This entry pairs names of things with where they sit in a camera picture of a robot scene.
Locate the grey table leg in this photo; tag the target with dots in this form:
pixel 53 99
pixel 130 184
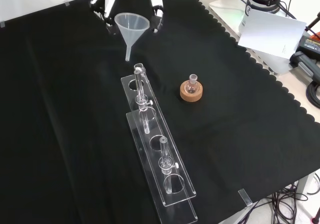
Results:
pixel 306 184

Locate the black tripod with red knob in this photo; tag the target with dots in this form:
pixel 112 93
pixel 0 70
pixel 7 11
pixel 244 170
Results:
pixel 312 25

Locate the round-bottom glass flask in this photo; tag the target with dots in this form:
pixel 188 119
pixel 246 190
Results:
pixel 192 89

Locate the black and orange power box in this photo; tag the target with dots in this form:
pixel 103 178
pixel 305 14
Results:
pixel 310 45

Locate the clear acrylic funnel stand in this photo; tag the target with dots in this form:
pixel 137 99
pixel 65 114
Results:
pixel 160 139

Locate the black cloth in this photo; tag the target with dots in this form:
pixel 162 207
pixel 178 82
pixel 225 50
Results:
pixel 75 109

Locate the pale board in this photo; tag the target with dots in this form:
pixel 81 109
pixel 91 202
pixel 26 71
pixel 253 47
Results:
pixel 272 34

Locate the clear plastic funnel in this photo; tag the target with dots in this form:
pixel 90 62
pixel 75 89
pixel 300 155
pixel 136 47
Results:
pixel 130 26

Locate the clear tape strip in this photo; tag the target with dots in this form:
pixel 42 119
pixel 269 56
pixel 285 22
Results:
pixel 245 197
pixel 67 3
pixel 2 24

